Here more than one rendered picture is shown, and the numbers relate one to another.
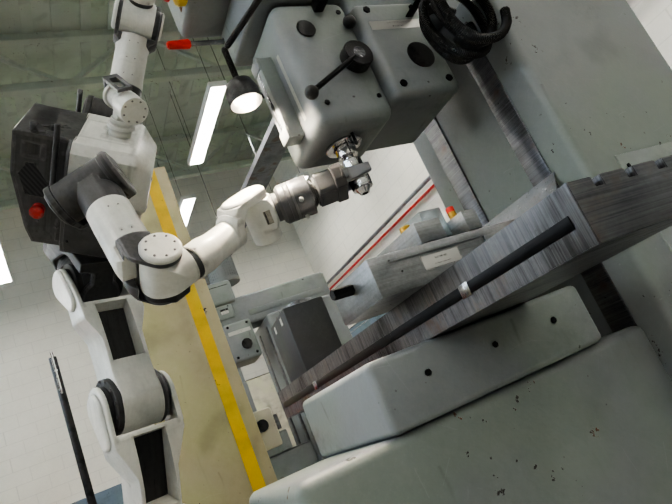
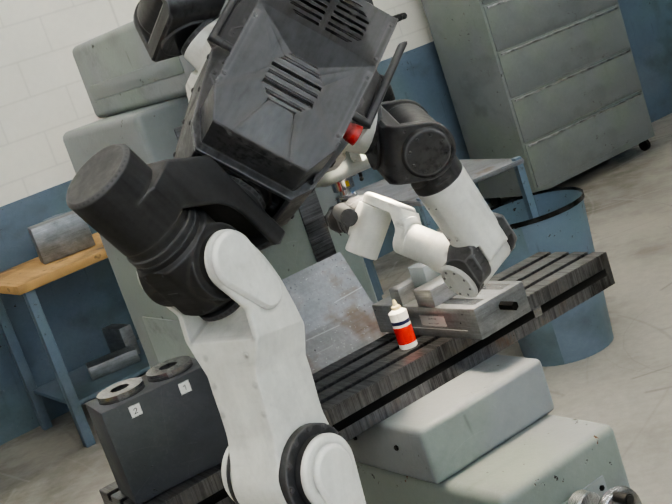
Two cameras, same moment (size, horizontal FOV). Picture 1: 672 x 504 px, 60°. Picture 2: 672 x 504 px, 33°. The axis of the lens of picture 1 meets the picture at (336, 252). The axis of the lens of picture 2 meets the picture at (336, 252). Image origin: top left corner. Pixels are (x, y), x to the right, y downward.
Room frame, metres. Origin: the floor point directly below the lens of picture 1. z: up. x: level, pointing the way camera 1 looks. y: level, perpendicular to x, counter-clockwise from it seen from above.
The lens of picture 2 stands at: (1.34, 2.26, 1.65)
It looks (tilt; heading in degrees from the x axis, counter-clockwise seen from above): 12 degrees down; 268
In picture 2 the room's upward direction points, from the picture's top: 19 degrees counter-clockwise
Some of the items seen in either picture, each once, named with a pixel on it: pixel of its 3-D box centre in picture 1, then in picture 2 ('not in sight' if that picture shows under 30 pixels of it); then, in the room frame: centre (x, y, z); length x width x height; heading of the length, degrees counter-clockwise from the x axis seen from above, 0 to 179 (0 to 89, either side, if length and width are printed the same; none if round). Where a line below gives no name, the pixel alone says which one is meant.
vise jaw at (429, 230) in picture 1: (409, 247); (448, 284); (1.06, -0.13, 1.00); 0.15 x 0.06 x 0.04; 31
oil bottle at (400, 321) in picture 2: not in sight; (401, 323); (1.18, -0.09, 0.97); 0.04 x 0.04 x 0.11
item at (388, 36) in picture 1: (386, 78); not in sight; (1.30, -0.28, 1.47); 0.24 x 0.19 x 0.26; 29
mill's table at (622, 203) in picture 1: (410, 334); (380, 377); (1.26, -0.08, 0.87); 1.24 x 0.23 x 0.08; 29
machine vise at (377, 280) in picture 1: (428, 261); (445, 299); (1.07, -0.15, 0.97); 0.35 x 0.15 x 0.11; 121
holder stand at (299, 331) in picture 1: (305, 340); (162, 424); (1.69, 0.18, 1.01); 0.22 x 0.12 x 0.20; 22
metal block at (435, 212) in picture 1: (427, 230); (429, 274); (1.09, -0.18, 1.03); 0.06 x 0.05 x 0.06; 31
